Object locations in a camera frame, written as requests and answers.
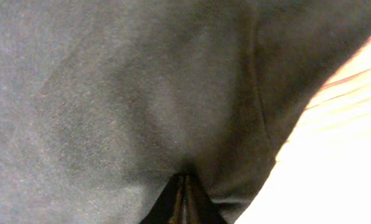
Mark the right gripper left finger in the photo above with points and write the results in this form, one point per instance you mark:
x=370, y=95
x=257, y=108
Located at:
x=168, y=208

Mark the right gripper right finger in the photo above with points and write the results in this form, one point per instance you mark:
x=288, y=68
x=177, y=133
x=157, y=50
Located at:
x=198, y=207

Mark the black t-shirt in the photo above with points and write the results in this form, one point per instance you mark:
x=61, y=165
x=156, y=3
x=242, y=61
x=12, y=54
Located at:
x=102, y=102

